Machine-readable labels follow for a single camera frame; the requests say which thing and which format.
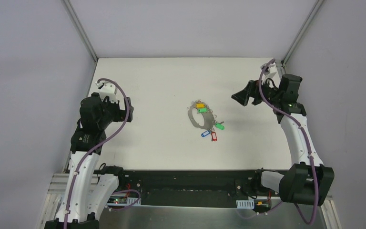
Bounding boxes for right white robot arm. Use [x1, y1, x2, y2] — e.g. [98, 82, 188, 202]
[231, 74, 335, 206]

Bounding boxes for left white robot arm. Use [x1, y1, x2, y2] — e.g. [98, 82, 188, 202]
[44, 93, 134, 229]

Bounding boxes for blue key tag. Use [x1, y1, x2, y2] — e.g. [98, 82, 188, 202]
[201, 130, 211, 137]

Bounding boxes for yellow key tag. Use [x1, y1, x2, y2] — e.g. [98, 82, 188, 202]
[195, 103, 206, 108]

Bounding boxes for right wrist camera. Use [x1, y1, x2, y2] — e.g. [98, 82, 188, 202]
[260, 62, 278, 83]

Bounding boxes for right white cable duct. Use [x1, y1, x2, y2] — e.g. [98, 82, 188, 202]
[236, 199, 254, 209]

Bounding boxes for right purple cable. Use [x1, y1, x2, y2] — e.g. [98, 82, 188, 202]
[258, 58, 320, 226]

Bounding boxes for green tag with key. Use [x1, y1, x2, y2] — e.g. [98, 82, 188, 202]
[214, 121, 225, 130]

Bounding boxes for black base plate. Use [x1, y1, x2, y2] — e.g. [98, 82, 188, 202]
[96, 170, 283, 208]

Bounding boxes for white cable duct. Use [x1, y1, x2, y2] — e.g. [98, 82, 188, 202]
[236, 199, 254, 209]
[107, 197, 142, 207]

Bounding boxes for silver key with red tag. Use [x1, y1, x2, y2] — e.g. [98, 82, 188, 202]
[211, 131, 218, 142]

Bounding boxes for left white cable duct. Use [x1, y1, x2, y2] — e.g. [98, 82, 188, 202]
[107, 197, 142, 207]

